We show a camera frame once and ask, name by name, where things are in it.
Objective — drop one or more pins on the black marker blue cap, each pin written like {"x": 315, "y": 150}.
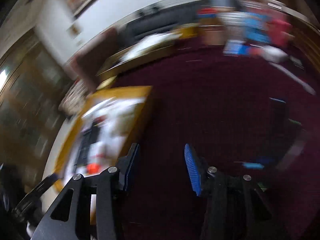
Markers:
{"x": 273, "y": 147}

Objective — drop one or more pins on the brown cardboard box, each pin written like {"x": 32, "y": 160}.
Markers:
{"x": 145, "y": 46}

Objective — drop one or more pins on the wooden glass cabinet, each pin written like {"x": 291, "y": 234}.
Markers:
{"x": 32, "y": 87}

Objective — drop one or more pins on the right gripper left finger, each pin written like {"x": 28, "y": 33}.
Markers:
{"x": 68, "y": 217}

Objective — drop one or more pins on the orange toothpick jar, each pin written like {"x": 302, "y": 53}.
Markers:
{"x": 211, "y": 28}

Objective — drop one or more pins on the maroon velvet tablecloth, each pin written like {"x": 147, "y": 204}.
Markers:
{"x": 222, "y": 106}

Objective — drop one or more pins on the black leather sofa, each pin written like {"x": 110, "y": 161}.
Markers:
{"x": 161, "y": 21}

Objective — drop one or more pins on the white utility knife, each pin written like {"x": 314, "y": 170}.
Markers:
{"x": 306, "y": 86}

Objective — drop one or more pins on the white power adapter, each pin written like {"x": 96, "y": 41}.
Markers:
{"x": 273, "y": 54}

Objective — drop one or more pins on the yellow taped white tray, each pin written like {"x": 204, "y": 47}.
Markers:
{"x": 106, "y": 127}

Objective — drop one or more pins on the maroon armchair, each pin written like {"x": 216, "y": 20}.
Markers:
{"x": 87, "y": 61}

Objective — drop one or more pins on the gold foil packet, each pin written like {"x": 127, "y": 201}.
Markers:
{"x": 187, "y": 31}

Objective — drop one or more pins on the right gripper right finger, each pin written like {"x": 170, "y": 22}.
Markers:
{"x": 235, "y": 208}

